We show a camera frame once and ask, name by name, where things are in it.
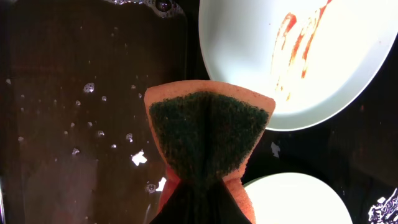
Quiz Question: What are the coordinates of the rectangular black water tray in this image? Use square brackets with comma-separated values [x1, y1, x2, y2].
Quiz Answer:
[1, 1, 190, 223]

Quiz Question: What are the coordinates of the orange green scrub sponge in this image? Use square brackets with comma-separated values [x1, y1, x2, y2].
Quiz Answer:
[144, 80, 275, 223]

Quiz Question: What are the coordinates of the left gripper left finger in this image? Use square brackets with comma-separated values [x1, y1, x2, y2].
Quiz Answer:
[150, 182, 198, 224]

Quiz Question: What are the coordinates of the light blue plate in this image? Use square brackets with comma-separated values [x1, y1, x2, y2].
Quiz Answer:
[244, 172, 352, 224]
[198, 0, 397, 131]

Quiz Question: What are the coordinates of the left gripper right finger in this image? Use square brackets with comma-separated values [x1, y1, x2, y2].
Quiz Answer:
[201, 181, 251, 224]

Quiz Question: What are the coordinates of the round black tray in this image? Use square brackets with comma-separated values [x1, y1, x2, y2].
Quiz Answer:
[180, 1, 397, 223]

